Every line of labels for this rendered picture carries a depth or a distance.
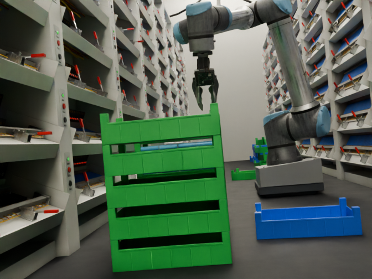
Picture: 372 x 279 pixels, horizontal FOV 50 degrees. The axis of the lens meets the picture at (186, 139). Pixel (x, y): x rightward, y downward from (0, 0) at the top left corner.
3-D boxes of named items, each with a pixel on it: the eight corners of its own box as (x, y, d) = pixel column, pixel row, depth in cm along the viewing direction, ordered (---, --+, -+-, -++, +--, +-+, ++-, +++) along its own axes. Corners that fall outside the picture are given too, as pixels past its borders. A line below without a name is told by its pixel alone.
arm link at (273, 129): (274, 145, 224) (269, 115, 225) (303, 140, 213) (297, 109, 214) (262, 148, 212) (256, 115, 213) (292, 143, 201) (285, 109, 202)
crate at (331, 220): (347, 220, 133) (345, 197, 133) (362, 234, 113) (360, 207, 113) (257, 225, 138) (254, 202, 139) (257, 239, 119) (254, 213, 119)
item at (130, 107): (143, 119, 259) (149, 98, 259) (119, 112, 199) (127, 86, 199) (114, 110, 261) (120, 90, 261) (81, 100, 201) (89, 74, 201)
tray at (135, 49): (138, 58, 260) (142, 44, 260) (112, 32, 200) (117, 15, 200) (109, 50, 262) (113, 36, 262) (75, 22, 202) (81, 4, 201)
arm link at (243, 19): (241, 8, 207) (166, 21, 155) (262, -1, 199) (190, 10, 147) (247, 30, 209) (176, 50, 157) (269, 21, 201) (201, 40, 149)
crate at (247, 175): (274, 175, 314) (273, 165, 315) (270, 178, 295) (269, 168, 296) (237, 177, 325) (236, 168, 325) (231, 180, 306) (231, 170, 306)
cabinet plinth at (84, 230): (164, 182, 338) (164, 176, 338) (56, 256, 120) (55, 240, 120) (146, 184, 339) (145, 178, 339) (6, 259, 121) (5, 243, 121)
